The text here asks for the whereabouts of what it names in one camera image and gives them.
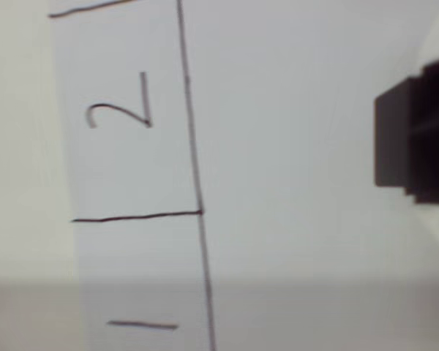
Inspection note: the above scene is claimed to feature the black cube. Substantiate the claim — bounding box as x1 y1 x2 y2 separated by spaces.
374 67 439 198

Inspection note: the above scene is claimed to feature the white paper sheet with markings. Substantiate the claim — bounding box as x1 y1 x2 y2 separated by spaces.
49 0 439 351

